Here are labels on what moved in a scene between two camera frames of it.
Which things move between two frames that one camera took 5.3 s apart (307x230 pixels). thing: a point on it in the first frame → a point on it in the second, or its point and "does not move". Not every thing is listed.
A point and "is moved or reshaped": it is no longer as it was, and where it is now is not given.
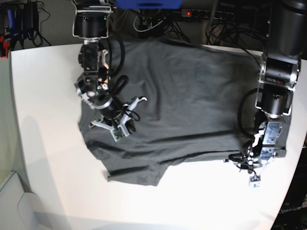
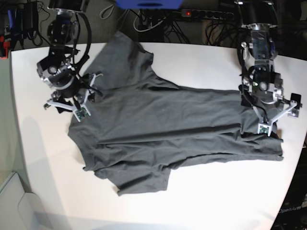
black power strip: [207, 14] does not move
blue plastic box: [148, 4] does not move
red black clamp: [5, 43] does not move
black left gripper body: [119, 116] → [73, 98]
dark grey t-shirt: [189, 95] is moved or reshaped
